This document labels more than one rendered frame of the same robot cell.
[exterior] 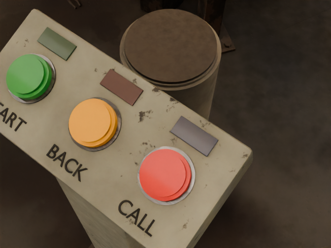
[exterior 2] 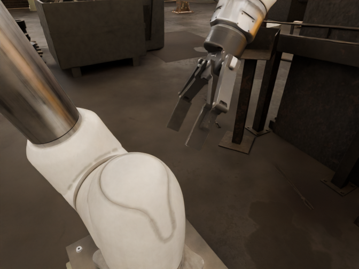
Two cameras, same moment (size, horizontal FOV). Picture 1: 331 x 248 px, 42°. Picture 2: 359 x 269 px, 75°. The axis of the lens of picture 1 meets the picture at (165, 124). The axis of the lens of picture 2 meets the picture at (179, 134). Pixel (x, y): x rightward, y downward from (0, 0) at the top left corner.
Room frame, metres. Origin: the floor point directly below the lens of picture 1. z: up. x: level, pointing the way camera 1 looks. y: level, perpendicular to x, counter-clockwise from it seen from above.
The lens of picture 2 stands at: (-0.07, 0.53, 0.96)
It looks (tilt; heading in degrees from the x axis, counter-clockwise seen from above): 35 degrees down; 25
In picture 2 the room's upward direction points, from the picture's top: straight up
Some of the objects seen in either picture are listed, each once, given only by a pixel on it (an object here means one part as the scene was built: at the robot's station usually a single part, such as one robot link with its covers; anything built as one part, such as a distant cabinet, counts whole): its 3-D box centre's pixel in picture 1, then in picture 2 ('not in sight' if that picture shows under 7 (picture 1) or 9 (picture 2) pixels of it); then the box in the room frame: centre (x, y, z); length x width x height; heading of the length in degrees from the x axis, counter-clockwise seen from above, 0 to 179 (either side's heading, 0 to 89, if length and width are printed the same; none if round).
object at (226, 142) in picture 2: not in sight; (241, 93); (1.27, 0.75, 0.36); 0.26 x 0.20 x 0.72; 89
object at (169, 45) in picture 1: (167, 142); not in sight; (0.33, 0.00, 0.26); 0.12 x 0.12 x 0.52
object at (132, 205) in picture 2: not in sight; (137, 211); (0.14, 0.71, 0.60); 0.18 x 0.16 x 0.22; 69
